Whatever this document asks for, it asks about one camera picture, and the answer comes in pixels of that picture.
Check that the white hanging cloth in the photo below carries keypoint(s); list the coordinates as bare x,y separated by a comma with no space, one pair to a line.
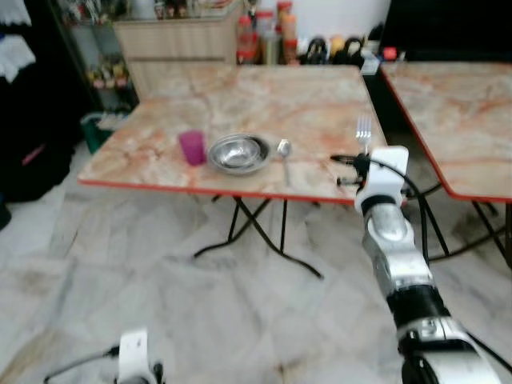
16,58

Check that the silver metal fork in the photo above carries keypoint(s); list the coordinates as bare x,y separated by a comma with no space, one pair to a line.
364,131

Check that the light wooden cabinet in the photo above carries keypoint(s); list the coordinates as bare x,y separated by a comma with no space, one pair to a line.
180,52

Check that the purple plastic cup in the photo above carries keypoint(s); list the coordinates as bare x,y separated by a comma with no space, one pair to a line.
192,149

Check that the red sauce bottle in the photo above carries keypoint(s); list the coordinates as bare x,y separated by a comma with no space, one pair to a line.
246,44

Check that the tall orange bottle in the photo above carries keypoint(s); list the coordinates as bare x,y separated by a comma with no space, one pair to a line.
287,32

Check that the silver metal spoon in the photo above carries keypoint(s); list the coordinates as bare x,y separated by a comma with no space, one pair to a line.
283,149

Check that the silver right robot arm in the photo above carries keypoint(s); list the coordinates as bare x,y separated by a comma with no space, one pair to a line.
394,248

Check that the stainless steel bowl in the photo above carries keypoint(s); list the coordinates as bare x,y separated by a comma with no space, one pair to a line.
238,154

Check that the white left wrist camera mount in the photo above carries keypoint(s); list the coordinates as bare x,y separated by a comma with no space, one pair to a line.
133,356

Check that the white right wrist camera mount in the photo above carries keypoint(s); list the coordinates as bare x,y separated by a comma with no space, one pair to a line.
386,178

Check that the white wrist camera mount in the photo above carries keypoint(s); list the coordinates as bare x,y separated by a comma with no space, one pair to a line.
386,178
133,356

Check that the black cupboard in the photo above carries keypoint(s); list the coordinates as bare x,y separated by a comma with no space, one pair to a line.
40,128

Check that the large black screen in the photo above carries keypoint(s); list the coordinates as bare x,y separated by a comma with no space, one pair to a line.
448,28

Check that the clear jar with red lid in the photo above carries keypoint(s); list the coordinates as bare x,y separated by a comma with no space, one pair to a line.
266,40

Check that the marble top folding table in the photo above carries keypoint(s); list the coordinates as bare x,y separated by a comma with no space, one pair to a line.
456,112
264,100

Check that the dark metal shelf rack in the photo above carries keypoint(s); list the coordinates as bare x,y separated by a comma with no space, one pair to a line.
100,48

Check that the green plastic bin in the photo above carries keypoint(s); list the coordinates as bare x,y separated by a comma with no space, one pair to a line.
98,132

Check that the black kettle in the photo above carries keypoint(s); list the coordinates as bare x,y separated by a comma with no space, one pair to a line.
316,52
350,53

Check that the small red box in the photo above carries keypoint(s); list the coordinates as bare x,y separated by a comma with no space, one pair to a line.
390,54

